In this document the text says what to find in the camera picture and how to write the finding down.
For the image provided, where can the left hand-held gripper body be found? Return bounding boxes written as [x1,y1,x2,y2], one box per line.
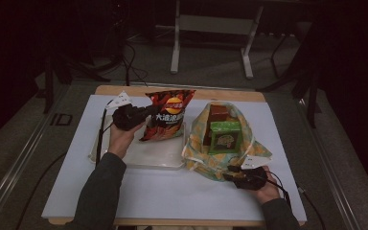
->
[104,90,149,132]

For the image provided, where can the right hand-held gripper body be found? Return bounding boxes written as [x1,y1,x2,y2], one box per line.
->
[232,155,269,192]

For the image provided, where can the orange print drawstring bag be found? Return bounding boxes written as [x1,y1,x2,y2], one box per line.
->
[180,101,273,183]

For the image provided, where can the red black chips bag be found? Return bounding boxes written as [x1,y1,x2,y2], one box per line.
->
[139,88,196,143]

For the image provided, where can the green snack box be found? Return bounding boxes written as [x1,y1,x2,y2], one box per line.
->
[207,120,244,156]

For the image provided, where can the white plastic tray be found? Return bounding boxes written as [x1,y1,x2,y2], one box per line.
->
[88,114,187,171]

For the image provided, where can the brown snack packet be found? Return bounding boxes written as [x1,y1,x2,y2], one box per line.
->
[202,103,235,147]

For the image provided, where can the person's right hand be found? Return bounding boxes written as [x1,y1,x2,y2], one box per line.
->
[252,165,283,206]

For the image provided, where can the person's left hand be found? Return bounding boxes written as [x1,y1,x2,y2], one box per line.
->
[107,122,146,160]

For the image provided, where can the black metal stand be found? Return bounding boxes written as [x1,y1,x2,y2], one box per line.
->
[42,47,111,115]
[257,18,323,129]

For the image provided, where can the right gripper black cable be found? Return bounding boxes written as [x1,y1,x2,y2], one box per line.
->
[264,171,292,209]

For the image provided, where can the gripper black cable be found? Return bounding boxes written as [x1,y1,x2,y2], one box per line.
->
[264,171,292,209]
[95,99,116,167]

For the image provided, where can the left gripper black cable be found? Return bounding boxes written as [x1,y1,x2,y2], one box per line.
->
[95,99,116,167]

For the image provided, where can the black floor cables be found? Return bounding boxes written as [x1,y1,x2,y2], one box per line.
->
[120,41,150,87]

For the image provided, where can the black floor cable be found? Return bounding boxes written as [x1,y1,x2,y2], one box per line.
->
[296,186,328,230]
[14,151,68,230]

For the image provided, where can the metal floor rail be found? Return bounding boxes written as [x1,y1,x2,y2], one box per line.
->
[0,85,73,230]
[295,95,363,230]

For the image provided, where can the white metal stand frame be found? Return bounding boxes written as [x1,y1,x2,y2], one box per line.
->
[170,0,265,81]

